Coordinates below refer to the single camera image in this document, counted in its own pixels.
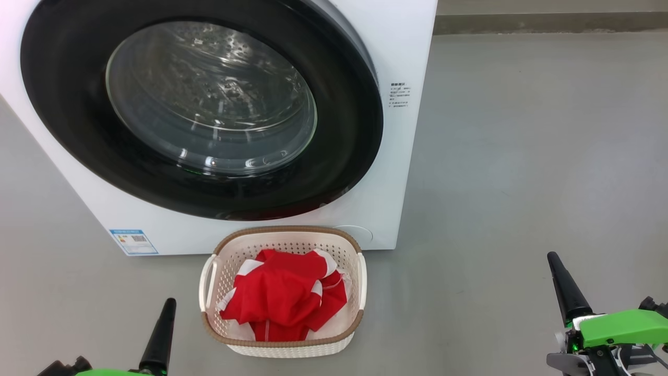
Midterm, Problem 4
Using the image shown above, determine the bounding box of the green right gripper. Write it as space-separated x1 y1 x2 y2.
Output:
546 251 668 376

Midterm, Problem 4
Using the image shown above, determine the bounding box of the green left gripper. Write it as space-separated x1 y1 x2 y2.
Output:
75 297 177 376

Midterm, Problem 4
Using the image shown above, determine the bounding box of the red and white garment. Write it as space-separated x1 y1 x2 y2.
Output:
218 248 350 343

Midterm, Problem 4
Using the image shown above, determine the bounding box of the dark round glass machine door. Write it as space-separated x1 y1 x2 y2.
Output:
20 0 385 222

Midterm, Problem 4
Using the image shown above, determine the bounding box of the cream perforated laundry basket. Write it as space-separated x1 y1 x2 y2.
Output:
198 225 368 359

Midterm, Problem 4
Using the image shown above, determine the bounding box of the white washing machine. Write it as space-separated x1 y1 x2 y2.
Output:
0 0 439 257

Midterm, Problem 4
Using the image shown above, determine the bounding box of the blue energy label sticker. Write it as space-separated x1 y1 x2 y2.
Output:
108 228 159 256

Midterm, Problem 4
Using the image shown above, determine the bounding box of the printed warning text sticker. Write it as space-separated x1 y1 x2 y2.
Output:
388 81 413 109

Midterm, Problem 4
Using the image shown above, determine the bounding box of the grey skirting board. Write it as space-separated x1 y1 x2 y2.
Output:
433 13 668 37

